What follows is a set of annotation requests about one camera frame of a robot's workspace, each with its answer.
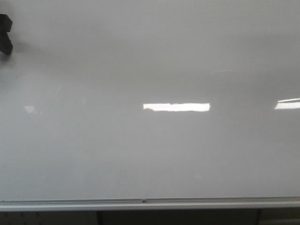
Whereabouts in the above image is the white whiteboard with aluminium frame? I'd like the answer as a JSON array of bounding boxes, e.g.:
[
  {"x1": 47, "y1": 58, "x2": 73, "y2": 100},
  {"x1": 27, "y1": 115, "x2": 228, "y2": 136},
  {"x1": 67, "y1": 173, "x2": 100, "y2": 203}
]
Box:
[{"x1": 0, "y1": 0, "x2": 300, "y2": 211}]

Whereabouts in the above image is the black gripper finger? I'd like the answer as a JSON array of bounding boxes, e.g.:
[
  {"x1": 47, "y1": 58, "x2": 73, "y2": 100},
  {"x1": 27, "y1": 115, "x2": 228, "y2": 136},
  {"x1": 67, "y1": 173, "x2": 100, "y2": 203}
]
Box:
[{"x1": 0, "y1": 14, "x2": 13, "y2": 55}]

